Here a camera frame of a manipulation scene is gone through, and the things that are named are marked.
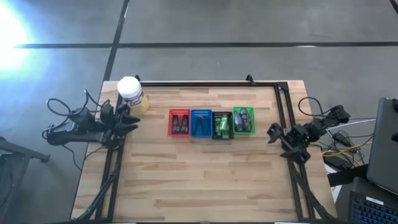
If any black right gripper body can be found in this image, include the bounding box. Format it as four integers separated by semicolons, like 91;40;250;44
281;124;308;150

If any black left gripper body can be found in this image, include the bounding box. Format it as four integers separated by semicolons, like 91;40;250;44
110;104;131;138

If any blue pen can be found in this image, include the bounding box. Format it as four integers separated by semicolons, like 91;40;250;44
193;114;203;135

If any blue disposable razor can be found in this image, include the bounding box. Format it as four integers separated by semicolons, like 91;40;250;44
198;114;208;136

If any green plastic basket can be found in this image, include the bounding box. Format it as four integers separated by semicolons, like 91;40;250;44
233;106;257;135

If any white-lidded yellow wipes canister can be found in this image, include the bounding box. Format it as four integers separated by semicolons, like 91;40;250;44
117;76;150;114

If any red plastic basket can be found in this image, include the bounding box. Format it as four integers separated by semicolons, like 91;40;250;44
167;108;191;138

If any black power brick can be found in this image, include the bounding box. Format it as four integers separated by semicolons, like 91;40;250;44
323;154;352;170

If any black power adapter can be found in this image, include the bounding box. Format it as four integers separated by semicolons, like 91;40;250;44
332;132;352;147

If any black plastic basket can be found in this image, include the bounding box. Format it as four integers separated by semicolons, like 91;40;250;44
212;111;234;140

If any blue plastic basket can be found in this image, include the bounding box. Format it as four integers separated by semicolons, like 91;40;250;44
190;108;213;139

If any grey laptop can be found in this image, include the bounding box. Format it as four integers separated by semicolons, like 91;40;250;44
366;96;398;195

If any backlit black keyboard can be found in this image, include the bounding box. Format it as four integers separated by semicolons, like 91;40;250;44
348;177;398;224

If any black metal stand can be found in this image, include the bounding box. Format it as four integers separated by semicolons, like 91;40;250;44
0;136;50;224

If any yellow cable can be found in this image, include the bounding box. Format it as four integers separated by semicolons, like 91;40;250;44
322;142;373;159

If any black strap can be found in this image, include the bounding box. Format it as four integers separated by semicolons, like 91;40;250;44
328;164;368;187

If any white cable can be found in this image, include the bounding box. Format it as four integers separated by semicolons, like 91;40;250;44
325;118;377;131

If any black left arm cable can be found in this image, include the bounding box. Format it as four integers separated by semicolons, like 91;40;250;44
46;88;111;125

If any black aluminium table frame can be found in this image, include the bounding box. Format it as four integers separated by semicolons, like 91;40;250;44
74;81;336;224

